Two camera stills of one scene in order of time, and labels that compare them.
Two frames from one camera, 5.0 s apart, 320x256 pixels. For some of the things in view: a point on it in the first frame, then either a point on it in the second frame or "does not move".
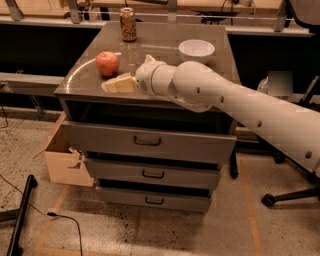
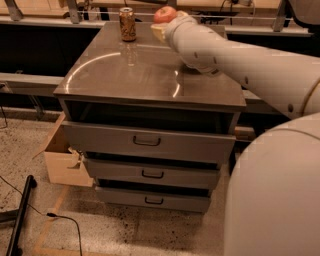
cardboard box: x=65 y=163 does not move
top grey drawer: x=140 y=143 does not move
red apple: x=107 y=63 to x=164 y=14
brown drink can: x=128 y=24 does not move
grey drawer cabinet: x=148 y=153 does not move
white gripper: x=145 y=77 to x=173 y=31
